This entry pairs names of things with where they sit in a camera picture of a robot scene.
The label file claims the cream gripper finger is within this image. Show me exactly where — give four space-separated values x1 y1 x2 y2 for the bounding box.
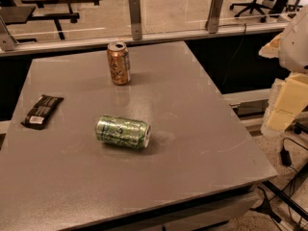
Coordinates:
259 34 282 59
261 72 308 137

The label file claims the green soda can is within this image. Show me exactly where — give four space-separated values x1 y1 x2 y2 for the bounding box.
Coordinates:
95 115 150 149

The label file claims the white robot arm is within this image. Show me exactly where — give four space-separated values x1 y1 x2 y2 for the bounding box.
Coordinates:
259 6 308 137

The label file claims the orange soda can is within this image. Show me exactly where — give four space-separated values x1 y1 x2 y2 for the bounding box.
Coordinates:
107 42 131 85

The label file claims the black tripod stand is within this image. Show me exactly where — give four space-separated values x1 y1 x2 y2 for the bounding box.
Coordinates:
249 164 308 224

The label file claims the black background table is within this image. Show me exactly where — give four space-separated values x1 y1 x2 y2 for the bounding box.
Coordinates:
21 0 102 40

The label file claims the black snack bar wrapper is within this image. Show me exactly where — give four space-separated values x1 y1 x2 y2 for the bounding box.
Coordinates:
21 94 64 130

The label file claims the black power adapter with cable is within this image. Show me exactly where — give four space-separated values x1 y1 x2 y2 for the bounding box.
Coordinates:
280 138 308 173

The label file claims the metal bracket right post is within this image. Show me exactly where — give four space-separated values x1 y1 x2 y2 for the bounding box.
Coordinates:
205 0 223 34

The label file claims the metal bracket post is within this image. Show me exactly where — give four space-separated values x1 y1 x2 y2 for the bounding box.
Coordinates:
0 16 17 51
205 0 223 34
128 0 142 40

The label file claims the metal bracket centre post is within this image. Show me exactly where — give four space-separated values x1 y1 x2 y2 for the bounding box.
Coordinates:
128 0 142 40

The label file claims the metal barrier rail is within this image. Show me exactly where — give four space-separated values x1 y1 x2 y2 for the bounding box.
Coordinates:
0 22 288 57

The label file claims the metal bracket left post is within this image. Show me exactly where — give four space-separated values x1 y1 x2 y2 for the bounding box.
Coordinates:
0 16 17 51

